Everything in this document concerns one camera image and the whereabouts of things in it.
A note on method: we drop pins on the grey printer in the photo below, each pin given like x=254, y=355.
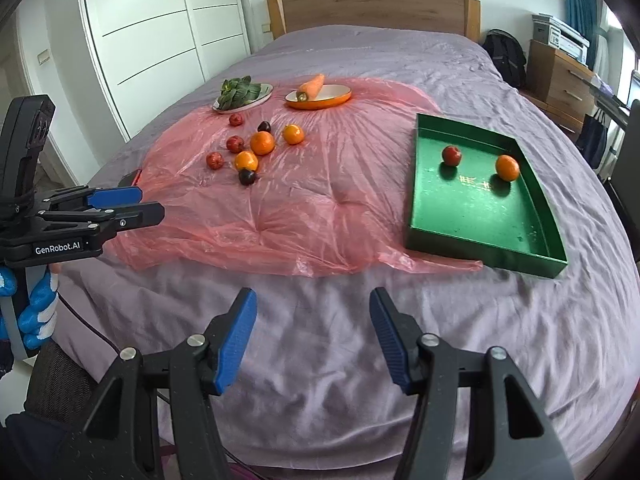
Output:
x=560, y=35

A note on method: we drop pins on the teal curtain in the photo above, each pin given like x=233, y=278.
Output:
x=582, y=15

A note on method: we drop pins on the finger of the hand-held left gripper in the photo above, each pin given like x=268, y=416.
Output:
x=145, y=214
x=117, y=195

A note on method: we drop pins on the pink plastic sheet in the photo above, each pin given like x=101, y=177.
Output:
x=310, y=200

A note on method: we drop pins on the window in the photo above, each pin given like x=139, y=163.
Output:
x=617, y=35

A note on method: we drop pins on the grey office chair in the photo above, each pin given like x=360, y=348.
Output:
x=627, y=185

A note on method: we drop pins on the laptop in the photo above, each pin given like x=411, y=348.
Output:
x=634, y=87

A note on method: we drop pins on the glass desk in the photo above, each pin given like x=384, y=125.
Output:
x=612, y=105

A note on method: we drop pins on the green tray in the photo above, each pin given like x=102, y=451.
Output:
x=475, y=215

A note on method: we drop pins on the wooden headboard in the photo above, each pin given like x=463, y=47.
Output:
x=375, y=10

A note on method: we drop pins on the white wardrobe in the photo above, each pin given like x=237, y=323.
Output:
x=150, y=35

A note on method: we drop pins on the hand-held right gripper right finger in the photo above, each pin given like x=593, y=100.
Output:
x=395, y=345

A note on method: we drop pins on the orange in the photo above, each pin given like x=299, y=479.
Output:
x=293, y=134
x=507, y=167
x=246, y=161
x=262, y=142

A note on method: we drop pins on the black backpack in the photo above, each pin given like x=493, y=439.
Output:
x=505, y=57

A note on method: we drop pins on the person's left hand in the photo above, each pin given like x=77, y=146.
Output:
x=42, y=310

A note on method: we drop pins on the wooden dresser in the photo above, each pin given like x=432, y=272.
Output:
x=555, y=80

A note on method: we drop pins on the green bok choy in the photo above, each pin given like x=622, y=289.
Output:
x=237, y=92

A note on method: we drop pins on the white plate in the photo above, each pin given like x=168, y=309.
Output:
x=265, y=92

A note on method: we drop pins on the black bag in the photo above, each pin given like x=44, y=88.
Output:
x=595, y=135

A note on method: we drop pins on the carrot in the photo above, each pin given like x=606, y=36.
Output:
x=310, y=87

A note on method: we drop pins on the orange oval dish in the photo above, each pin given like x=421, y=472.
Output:
x=327, y=94

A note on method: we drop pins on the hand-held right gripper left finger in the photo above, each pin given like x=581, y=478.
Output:
x=235, y=340

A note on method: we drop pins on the white wall switch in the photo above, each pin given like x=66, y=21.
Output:
x=44, y=56

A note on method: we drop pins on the red-cased smartphone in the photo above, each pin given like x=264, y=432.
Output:
x=134, y=177

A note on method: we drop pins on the dark purple plum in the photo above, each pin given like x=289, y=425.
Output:
x=247, y=177
x=264, y=126

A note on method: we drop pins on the small red apple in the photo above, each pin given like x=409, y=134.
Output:
x=451, y=155
x=235, y=119
x=235, y=144
x=215, y=160

